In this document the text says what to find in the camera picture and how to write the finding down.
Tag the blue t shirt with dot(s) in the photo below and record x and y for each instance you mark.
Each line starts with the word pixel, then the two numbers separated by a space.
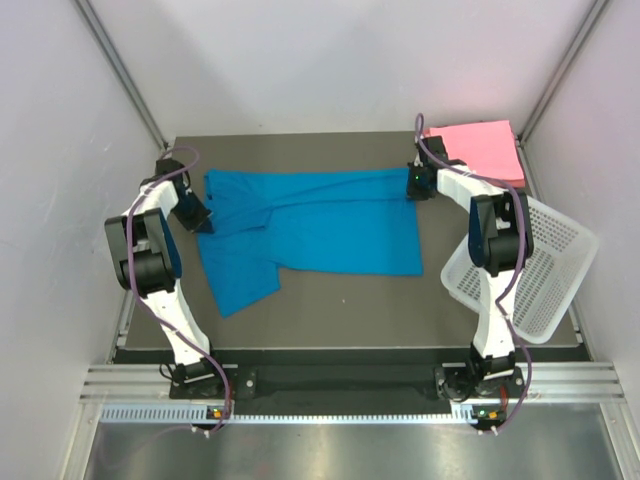
pixel 354 222

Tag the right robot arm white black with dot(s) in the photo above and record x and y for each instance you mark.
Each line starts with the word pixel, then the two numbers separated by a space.
pixel 499 242

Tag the left aluminium corner post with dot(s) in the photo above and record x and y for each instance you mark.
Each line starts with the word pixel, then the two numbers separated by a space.
pixel 113 58

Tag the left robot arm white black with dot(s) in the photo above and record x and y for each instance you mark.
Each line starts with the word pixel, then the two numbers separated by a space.
pixel 147 262

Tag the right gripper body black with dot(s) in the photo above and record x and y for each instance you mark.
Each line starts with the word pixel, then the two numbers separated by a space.
pixel 415 189

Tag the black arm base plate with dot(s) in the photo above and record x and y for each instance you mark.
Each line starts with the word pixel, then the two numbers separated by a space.
pixel 358 403

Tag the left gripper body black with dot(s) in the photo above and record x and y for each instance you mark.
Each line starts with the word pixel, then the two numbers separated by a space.
pixel 191 213

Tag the folded pink t shirt stack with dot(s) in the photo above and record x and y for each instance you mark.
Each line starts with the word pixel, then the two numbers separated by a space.
pixel 487 148

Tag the white perforated plastic basket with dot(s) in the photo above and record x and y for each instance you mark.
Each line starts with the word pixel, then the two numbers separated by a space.
pixel 563 252

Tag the aluminium corner post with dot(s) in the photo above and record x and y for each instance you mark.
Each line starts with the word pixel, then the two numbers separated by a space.
pixel 113 58
pixel 586 27

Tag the aluminium frame rail front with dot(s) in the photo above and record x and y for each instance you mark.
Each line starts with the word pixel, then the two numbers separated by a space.
pixel 564 382

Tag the right aluminium corner post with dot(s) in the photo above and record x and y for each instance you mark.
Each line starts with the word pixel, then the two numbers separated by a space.
pixel 586 27

